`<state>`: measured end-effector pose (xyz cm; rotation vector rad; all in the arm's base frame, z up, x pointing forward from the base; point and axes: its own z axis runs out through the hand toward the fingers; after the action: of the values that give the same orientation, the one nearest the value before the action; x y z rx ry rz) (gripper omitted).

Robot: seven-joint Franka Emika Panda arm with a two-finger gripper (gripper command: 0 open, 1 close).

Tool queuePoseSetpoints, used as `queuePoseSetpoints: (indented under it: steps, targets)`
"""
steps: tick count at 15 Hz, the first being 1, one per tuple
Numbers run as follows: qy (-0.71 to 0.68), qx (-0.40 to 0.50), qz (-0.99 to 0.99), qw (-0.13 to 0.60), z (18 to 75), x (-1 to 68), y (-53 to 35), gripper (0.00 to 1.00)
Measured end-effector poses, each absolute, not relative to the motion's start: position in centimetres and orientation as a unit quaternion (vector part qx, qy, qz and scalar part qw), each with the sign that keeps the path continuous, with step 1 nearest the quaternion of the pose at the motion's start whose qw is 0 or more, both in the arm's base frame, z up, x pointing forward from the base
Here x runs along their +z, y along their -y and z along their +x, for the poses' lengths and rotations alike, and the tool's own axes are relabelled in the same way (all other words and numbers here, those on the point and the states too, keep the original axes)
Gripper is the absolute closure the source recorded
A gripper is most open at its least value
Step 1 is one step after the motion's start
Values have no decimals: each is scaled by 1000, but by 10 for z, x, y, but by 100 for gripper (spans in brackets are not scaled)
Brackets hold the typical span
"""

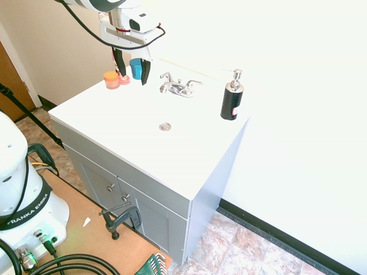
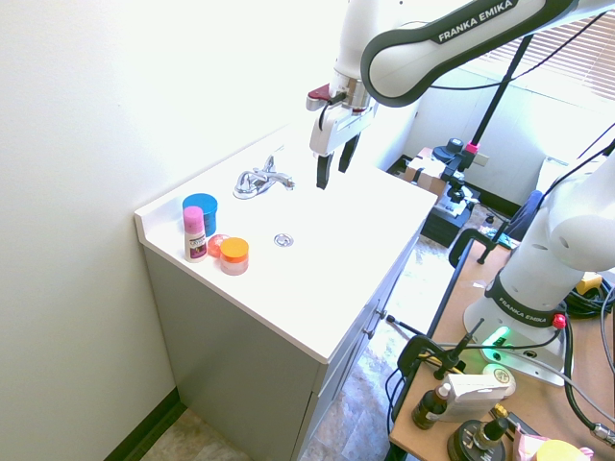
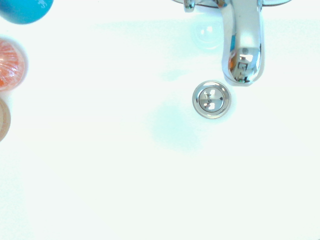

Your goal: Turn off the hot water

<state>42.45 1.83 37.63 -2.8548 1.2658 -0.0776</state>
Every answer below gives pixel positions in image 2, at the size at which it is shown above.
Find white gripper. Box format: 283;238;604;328
308;102;378;191

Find chrome sink faucet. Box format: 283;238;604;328
233;154;296;200

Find cardboard box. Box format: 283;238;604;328
403;146;455;196

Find white vanity countertop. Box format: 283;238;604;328
133;125;439;363

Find black equipment case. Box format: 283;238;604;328
421;186;481;249

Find pink jar with orange lid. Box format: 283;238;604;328
218;236;251;277

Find blue lidded jar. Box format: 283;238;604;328
182;192;220;237

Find small red round container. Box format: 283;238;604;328
207;233;233;258

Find white bottle with pink cap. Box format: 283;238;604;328
183;206;209;264

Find black C-clamp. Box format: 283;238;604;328
395;318;485;385
448;229;504;268

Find grey vanity cabinet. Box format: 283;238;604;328
141;210;436;461

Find window blinds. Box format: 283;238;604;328
473;9;615;105

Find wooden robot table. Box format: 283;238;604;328
387;237;615;461

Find dark amber glass bottle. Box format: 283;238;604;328
411;382;453;431

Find white carton box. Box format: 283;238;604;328
439;372;509;424

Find round white tin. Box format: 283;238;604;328
481;363;517;390

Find black round weight disc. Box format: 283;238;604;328
447;418;509;461

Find yellow lidded container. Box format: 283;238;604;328
532;439;588;461

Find black camera stand pole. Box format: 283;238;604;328
460;33;535;159

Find black cable bundle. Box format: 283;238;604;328
561;276;615;321

